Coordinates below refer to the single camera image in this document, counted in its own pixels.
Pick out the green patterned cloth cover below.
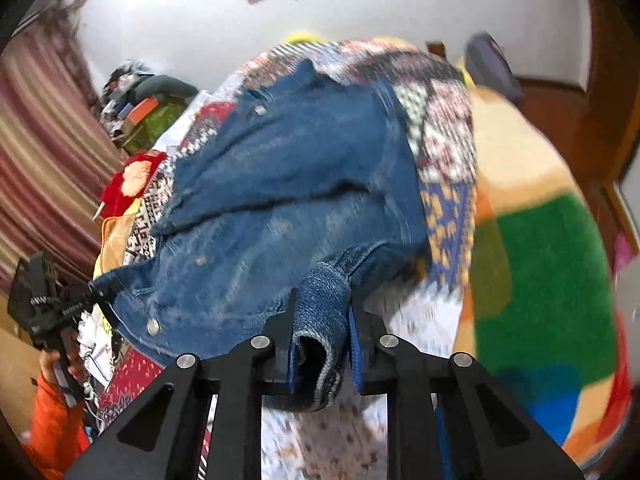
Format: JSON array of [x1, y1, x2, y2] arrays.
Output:
[[122, 100, 190, 156]]

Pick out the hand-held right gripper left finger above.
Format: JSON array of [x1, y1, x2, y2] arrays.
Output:
[[62, 287, 301, 480]]

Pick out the colourful fleece blanket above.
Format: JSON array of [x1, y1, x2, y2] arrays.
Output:
[[452, 85, 633, 471]]

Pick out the orange box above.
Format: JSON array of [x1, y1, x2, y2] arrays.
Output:
[[125, 97, 161, 126]]

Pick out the pile of clutter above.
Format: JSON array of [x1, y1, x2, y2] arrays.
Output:
[[100, 60, 156, 136]]

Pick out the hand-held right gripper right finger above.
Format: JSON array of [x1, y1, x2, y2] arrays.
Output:
[[347, 300, 586, 480]]

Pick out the grey bolster pillow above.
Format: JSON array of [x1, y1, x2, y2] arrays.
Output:
[[132, 75, 198, 103]]

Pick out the person's left hand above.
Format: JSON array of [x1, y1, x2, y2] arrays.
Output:
[[39, 342, 87, 403]]

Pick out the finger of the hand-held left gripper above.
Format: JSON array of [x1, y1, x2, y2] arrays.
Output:
[[75, 275, 126, 333]]

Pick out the striped red curtain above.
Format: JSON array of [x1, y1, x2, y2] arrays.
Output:
[[0, 7, 126, 291]]

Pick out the yellow plush pillow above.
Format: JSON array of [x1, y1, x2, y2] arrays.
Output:
[[282, 30, 326, 47]]

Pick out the brown wooden wardrobe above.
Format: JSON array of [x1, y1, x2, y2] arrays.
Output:
[[582, 0, 640, 183]]

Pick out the dark grey backpack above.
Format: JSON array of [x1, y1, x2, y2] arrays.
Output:
[[462, 31, 523, 106]]

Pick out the blue denim jacket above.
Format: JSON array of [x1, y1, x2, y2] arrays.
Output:
[[92, 57, 431, 413]]

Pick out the red plush toy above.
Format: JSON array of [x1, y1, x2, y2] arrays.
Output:
[[100, 150, 168, 218]]

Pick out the patchwork printed blanket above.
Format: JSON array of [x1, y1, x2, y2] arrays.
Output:
[[92, 37, 478, 480]]

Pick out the person's left forearm orange sleeve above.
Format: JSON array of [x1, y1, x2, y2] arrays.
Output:
[[22, 370, 93, 480]]

